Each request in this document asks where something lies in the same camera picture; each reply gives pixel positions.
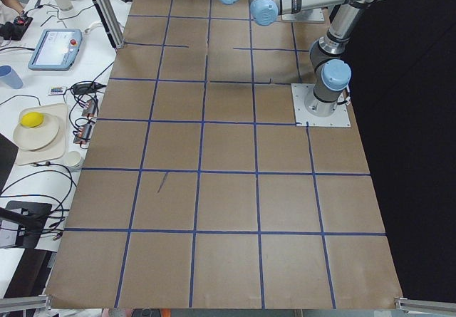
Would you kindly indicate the beige plate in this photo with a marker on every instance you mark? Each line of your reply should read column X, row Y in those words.
column 36, row 138

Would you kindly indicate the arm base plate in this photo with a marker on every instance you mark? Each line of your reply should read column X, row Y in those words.
column 311, row 112
column 311, row 16

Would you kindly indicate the yellow lemon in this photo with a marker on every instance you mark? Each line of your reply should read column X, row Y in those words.
column 32, row 119

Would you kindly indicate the blue teach pendant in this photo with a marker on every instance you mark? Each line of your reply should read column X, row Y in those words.
column 56, row 50

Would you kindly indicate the beige tray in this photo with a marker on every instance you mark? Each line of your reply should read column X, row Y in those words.
column 54, row 150

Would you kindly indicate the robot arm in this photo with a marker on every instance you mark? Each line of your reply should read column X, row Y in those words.
column 332, row 74

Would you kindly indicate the aluminium frame post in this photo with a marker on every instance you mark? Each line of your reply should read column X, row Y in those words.
column 110, row 23

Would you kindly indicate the black camera stand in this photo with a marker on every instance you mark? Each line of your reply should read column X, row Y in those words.
column 22, row 223

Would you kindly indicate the light blue cup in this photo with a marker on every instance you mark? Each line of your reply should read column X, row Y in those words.
column 10, row 77

